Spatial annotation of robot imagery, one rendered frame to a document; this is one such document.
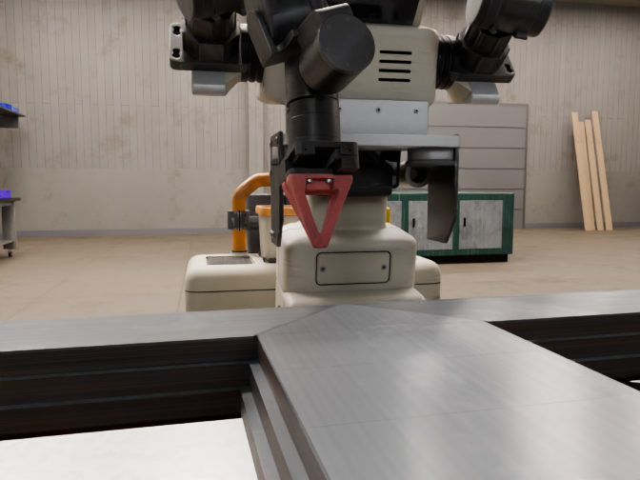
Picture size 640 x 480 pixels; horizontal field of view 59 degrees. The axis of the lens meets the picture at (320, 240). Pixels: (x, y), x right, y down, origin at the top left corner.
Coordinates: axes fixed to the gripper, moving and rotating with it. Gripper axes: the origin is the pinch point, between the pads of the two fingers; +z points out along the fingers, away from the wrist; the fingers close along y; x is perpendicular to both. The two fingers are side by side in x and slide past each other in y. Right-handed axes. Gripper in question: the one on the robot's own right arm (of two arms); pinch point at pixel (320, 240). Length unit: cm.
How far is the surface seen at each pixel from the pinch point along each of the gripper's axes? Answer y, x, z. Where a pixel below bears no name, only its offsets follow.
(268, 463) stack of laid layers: -27.3, 10.4, 15.0
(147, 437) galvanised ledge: 14.2, 18.4, 20.9
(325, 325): -14.6, 3.7, 8.5
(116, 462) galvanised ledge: 8.9, 21.2, 22.1
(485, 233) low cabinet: 572, -360, -79
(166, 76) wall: 1030, 26, -462
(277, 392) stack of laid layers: -24.7, 9.3, 11.9
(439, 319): -15.1, -5.6, 8.6
